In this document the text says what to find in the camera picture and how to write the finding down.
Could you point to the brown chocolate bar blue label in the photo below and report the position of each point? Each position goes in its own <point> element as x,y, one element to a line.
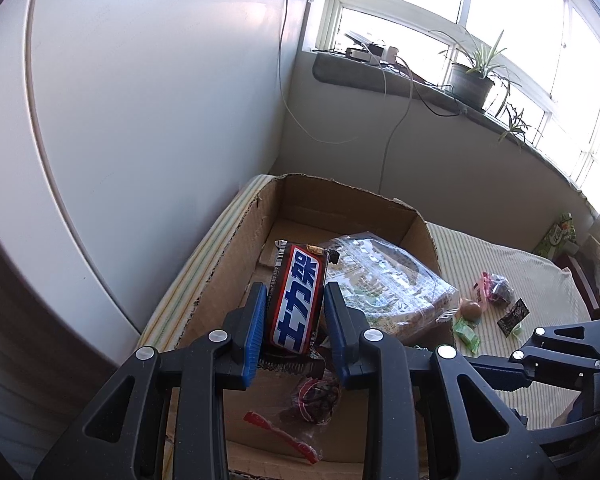
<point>281,260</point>
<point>297,300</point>

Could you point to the cardboard box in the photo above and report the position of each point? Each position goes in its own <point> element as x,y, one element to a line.
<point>300,205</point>

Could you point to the white wardrobe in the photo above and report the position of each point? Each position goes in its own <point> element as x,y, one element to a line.
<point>130,135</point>

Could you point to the small black snack packet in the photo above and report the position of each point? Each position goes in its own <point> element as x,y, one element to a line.
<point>512,317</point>

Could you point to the pink packet with dark contents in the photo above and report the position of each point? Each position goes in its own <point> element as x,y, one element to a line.
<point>497,290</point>

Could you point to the green printed bag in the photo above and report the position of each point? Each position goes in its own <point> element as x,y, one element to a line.
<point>557,235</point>

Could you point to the white plug adapter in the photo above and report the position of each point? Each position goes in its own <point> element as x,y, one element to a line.
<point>391,54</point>

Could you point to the power adapters on sill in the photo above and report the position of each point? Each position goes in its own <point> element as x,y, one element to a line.
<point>361,54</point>

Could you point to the brown round candy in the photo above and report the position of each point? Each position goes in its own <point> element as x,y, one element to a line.
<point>471,308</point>

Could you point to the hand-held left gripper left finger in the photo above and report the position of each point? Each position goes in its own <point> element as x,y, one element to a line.
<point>252,332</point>

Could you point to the white window frame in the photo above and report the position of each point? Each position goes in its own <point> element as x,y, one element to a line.
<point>460,15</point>

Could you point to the clear packet with red seal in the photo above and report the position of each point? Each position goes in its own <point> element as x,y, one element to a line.
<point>280,432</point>

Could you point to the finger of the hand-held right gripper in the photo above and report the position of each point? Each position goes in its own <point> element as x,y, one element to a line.
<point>555,342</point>
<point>575,430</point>

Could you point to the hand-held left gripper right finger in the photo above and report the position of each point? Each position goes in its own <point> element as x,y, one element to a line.
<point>337,332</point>

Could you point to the clear packet with reddish contents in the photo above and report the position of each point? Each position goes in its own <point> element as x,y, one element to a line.
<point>317,400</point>

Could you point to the clear-wrapped cracker package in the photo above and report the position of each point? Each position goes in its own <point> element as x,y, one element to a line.
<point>390,280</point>

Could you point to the potted spider plant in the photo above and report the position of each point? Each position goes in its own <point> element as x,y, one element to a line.
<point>470,85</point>

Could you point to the small green candy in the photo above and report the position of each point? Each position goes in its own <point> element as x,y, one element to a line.
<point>471,345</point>
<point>462,329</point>

